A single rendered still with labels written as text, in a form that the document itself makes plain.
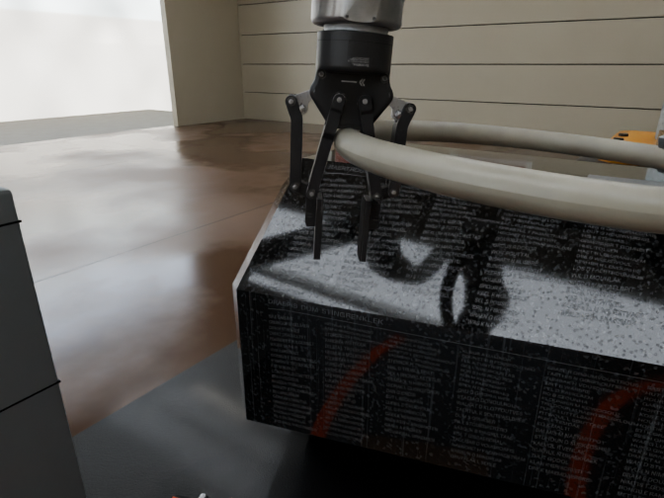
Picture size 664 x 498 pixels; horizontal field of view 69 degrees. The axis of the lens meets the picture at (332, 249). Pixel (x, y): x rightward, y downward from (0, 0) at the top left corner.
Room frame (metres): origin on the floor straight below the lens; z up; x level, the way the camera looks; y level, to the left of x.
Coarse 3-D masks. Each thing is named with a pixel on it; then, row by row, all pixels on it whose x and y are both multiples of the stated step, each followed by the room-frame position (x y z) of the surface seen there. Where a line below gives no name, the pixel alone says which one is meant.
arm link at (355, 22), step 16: (320, 0) 0.49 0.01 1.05; (336, 0) 0.48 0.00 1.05; (352, 0) 0.48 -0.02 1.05; (368, 0) 0.48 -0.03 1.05; (384, 0) 0.48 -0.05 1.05; (400, 0) 0.49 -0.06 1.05; (320, 16) 0.49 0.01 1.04; (336, 16) 0.48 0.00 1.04; (352, 16) 0.47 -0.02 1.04; (368, 16) 0.48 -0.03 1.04; (384, 16) 0.48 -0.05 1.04; (400, 16) 0.50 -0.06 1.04; (384, 32) 0.50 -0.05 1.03
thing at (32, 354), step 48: (0, 192) 0.80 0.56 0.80; (0, 240) 0.78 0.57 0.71; (0, 288) 0.76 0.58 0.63; (0, 336) 0.75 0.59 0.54; (0, 384) 0.73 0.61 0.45; (48, 384) 0.79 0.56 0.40; (0, 432) 0.71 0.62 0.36; (48, 432) 0.78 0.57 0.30; (0, 480) 0.70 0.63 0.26; (48, 480) 0.76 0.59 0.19
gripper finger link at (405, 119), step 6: (408, 108) 0.50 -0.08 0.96; (414, 108) 0.51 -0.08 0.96; (402, 114) 0.50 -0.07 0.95; (408, 114) 0.50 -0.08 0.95; (402, 120) 0.50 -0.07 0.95; (408, 120) 0.50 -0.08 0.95; (396, 126) 0.50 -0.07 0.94; (402, 126) 0.50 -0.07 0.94; (396, 132) 0.50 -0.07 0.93; (402, 132) 0.50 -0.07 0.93; (396, 138) 0.50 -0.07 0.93; (402, 138) 0.50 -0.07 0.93; (402, 144) 0.50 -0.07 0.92; (390, 180) 0.50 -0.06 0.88; (390, 186) 0.50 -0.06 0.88; (396, 186) 0.50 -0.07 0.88; (390, 192) 0.50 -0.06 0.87; (396, 192) 0.50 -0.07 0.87
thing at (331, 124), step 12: (336, 96) 0.49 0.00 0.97; (336, 108) 0.49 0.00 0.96; (336, 120) 0.50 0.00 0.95; (324, 132) 0.50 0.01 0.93; (324, 144) 0.50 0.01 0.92; (324, 156) 0.50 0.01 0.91; (312, 168) 0.51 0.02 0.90; (324, 168) 0.50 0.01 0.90; (312, 180) 0.50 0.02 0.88; (312, 192) 0.50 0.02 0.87
